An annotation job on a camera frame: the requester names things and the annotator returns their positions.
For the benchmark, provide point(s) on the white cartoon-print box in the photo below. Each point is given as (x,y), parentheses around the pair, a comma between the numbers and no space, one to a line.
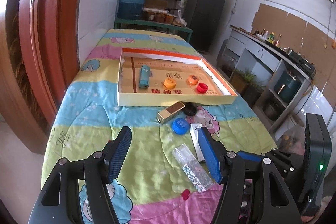
(196,140)

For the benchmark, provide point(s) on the dark grey refrigerator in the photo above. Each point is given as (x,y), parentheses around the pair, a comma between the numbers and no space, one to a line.
(204,16)

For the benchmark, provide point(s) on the teal packet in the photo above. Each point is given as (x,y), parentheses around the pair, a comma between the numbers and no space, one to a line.
(143,77)

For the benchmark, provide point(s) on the shallow cream cardboard tray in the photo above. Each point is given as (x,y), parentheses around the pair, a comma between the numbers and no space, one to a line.
(157,101)

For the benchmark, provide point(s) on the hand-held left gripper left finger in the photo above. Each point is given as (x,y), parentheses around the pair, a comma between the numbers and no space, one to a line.
(119,153)

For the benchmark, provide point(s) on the plastic bag of food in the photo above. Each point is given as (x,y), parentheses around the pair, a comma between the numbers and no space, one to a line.
(180,20)

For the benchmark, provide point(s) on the metal cup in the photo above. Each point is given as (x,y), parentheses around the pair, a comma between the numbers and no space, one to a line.
(287,50)

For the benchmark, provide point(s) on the small gold rectangular box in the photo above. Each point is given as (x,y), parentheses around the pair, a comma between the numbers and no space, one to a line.
(170,112)

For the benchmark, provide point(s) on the kitchen counter with cabinets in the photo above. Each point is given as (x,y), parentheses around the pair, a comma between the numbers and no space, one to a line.
(249,49)

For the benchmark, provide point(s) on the printed brown cardboard sheet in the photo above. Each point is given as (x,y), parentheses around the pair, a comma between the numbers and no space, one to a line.
(178,66)

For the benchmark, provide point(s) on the brown cardboard wall covering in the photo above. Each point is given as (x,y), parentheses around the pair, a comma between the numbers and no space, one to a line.
(275,19)

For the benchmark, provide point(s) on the steel cooking pot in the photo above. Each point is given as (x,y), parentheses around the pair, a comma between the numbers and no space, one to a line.
(271,111)

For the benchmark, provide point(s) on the brown cardboard box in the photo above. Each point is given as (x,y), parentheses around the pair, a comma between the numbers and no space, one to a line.
(155,5)

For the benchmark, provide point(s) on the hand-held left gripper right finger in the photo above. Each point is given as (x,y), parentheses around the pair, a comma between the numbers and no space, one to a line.
(210,158)

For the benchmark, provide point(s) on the colourful printed blanket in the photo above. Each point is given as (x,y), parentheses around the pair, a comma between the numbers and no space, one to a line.
(147,161)

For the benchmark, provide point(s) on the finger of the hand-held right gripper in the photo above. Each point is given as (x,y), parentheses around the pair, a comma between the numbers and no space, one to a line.
(290,167)

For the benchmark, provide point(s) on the blue water jug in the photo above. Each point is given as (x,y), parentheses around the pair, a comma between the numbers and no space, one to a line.
(131,3)

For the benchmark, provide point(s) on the black bottle cap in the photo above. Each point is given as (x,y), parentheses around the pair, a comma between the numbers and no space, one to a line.
(191,109)

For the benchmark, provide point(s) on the dark sauce bottle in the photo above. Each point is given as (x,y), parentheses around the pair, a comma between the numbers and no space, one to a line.
(263,32)

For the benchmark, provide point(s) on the red wooden door frame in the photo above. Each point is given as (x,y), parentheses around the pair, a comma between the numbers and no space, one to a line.
(47,29)

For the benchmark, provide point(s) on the orange food container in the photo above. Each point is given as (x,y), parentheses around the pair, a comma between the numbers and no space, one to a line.
(148,16)
(159,17)
(170,18)

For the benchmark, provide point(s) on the red bottle cap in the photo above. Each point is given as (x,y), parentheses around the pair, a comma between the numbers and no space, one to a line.
(202,87)

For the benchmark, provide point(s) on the plain orange bottle cap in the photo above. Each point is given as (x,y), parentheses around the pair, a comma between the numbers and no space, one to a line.
(169,83)

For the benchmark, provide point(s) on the plant in dark planter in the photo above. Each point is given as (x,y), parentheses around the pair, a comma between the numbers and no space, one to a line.
(252,95)

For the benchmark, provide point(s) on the orange cap with black label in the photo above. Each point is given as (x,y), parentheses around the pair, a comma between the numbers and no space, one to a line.
(193,79)

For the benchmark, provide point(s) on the teal air fryer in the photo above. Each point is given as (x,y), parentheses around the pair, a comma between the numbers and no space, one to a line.
(287,86)

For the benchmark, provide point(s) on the plant in yellow planter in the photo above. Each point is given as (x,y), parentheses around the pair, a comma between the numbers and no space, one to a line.
(240,82)

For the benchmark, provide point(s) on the blue bottle cap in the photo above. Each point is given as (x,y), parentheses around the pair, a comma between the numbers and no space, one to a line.
(180,125)

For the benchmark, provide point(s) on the green and yellow bottle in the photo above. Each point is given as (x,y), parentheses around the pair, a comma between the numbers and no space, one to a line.
(271,37)

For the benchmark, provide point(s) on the clear plastic box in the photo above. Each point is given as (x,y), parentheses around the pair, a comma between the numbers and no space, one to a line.
(194,174)

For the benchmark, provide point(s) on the large clear plastic bag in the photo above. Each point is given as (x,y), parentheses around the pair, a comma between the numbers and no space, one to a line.
(291,140)

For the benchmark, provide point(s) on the small red bottle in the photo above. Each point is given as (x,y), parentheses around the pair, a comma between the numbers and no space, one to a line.
(278,40)

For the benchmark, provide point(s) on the black gas stove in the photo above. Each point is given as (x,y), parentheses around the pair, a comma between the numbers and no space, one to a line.
(303,64)

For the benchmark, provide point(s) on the green metal table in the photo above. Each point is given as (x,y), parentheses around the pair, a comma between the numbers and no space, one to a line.
(157,25)

